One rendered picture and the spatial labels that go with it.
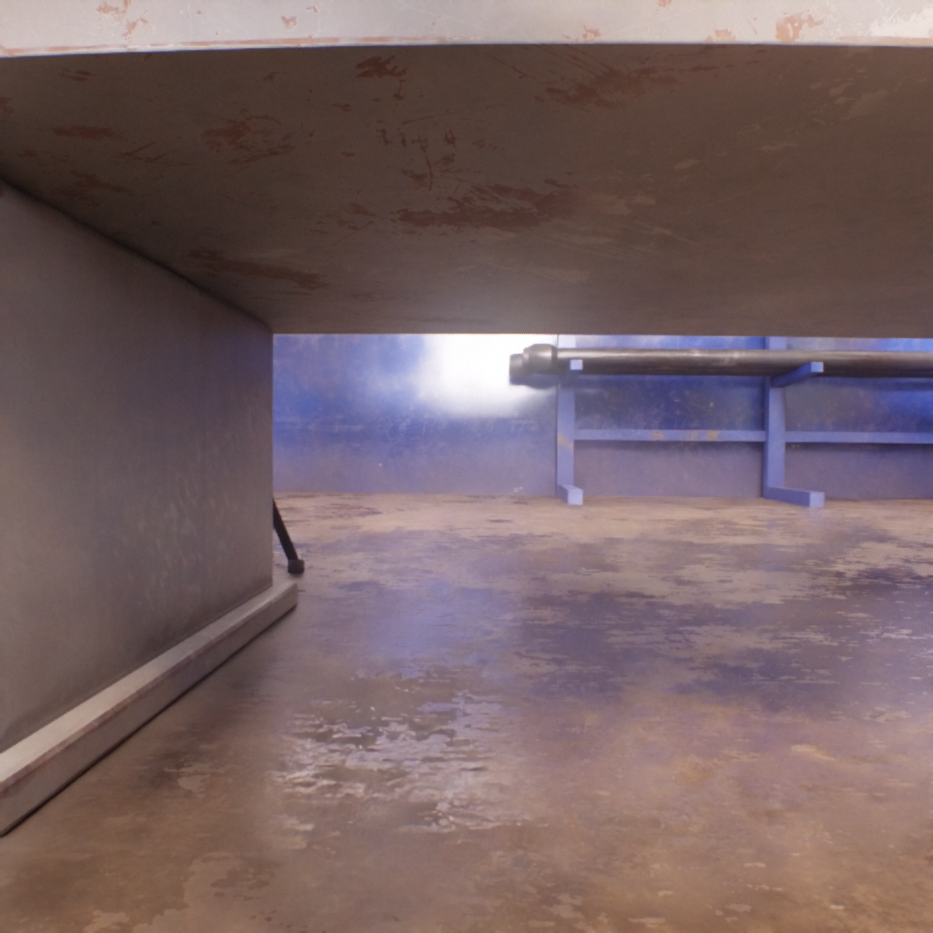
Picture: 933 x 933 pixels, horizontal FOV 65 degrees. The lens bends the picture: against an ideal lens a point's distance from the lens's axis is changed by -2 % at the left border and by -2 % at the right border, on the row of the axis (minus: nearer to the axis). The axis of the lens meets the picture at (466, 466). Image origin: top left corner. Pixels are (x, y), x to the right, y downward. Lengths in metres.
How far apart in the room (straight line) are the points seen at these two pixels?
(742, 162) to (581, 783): 0.41
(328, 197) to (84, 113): 0.17
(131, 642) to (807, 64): 0.62
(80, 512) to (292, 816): 0.27
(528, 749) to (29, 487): 0.40
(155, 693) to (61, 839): 0.20
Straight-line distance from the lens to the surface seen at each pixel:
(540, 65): 0.38
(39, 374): 0.58
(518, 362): 3.49
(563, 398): 3.61
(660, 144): 0.47
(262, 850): 0.48
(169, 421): 0.75
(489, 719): 0.66
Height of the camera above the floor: 0.23
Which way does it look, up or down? 1 degrees down
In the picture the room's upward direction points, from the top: 1 degrees clockwise
